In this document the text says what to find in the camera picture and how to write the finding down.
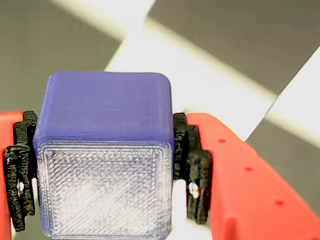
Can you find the blue cube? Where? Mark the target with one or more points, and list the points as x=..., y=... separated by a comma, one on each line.
x=105, y=150

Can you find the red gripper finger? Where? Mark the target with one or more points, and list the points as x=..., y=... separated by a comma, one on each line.
x=250, y=195
x=17, y=162

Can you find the black white marker mat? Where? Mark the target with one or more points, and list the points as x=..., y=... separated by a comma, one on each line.
x=225, y=37

